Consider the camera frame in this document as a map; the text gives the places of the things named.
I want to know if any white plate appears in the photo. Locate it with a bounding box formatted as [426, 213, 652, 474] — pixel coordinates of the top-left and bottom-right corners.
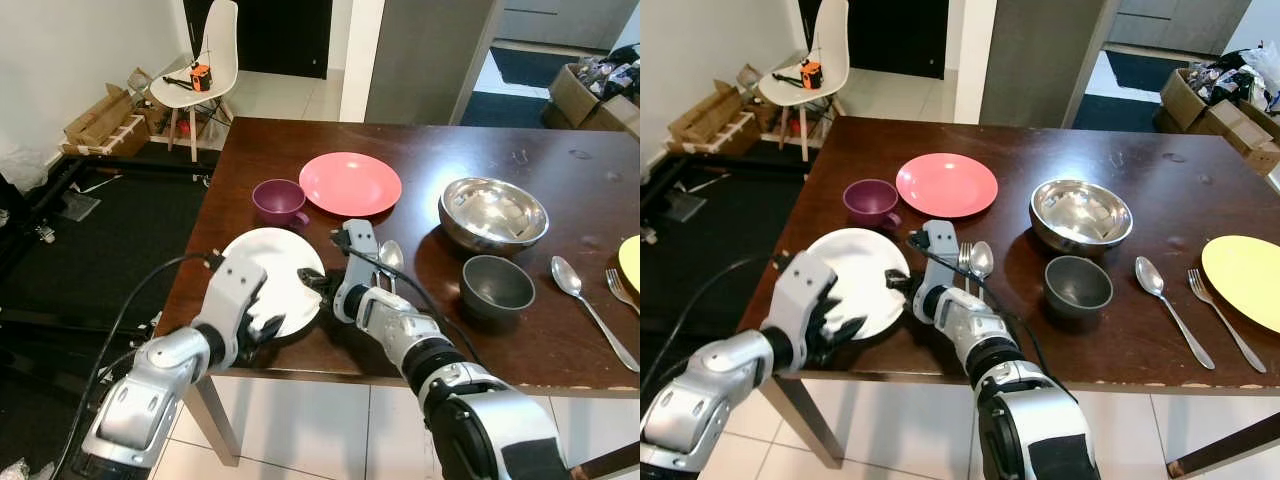
[220, 228, 327, 339]
[806, 228, 912, 342]

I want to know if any short silver spoon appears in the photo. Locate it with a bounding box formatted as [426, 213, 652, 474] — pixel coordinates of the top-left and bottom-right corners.
[378, 240, 406, 297]
[970, 241, 997, 293]

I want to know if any purple cup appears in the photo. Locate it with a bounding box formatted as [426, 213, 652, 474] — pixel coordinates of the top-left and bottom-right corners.
[251, 179, 311, 228]
[843, 179, 903, 231]

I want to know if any pink plate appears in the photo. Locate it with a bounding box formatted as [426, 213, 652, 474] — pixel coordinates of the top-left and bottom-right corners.
[298, 152, 403, 217]
[895, 153, 999, 219]

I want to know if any black treadmill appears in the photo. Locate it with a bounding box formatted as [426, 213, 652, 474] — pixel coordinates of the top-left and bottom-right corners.
[640, 150, 803, 336]
[0, 150, 216, 336]

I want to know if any dark grey bowl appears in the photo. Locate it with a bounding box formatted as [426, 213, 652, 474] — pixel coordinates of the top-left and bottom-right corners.
[1044, 256, 1115, 319]
[460, 255, 537, 321]

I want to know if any stainless steel bowl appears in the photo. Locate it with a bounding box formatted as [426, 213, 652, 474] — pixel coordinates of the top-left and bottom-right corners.
[438, 177, 550, 255]
[1030, 179, 1135, 257]

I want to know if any yellow plate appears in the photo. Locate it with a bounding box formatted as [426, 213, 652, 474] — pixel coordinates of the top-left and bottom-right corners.
[617, 236, 641, 293]
[1201, 235, 1280, 335]

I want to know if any flat cardboard box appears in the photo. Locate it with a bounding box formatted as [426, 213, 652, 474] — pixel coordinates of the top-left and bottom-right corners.
[667, 80, 757, 154]
[62, 84, 151, 158]

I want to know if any long silver fork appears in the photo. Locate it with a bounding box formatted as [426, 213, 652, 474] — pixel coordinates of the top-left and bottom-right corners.
[1187, 269, 1268, 374]
[605, 268, 641, 314]

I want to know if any dark brown wooden table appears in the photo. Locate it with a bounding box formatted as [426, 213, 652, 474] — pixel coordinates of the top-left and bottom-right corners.
[738, 116, 1280, 471]
[155, 117, 641, 469]

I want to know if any long silver spoon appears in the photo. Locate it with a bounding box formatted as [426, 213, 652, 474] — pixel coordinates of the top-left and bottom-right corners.
[550, 256, 641, 374]
[1134, 257, 1217, 371]

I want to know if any black door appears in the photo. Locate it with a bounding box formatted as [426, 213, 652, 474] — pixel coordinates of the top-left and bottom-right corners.
[183, 0, 333, 79]
[800, 0, 949, 80]

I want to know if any white plastic chair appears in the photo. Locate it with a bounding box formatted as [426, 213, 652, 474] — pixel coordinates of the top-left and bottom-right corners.
[757, 0, 850, 164]
[150, 0, 241, 164]

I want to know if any clear plastic bag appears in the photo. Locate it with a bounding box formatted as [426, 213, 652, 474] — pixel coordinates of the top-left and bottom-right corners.
[0, 148, 47, 193]

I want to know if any dark blue floor mat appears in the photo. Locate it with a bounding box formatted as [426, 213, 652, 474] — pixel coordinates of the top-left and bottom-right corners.
[489, 47, 577, 89]
[1105, 50, 1191, 93]

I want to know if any cardboard box with bags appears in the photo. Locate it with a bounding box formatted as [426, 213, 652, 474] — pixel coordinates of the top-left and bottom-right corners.
[548, 55, 641, 137]
[1160, 45, 1280, 177]

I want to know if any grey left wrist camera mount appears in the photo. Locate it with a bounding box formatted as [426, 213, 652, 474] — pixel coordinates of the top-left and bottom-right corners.
[772, 252, 839, 351]
[195, 252, 271, 346]

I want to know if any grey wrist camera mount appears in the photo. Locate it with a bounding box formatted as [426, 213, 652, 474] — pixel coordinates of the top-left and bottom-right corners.
[914, 219, 963, 293]
[195, 252, 271, 346]
[340, 219, 383, 293]
[772, 252, 839, 351]

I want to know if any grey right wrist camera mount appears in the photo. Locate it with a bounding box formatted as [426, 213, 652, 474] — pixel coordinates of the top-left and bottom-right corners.
[340, 219, 383, 293]
[914, 219, 963, 293]

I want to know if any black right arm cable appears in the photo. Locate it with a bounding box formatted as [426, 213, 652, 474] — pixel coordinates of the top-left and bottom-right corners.
[330, 230, 483, 367]
[906, 231, 1079, 403]

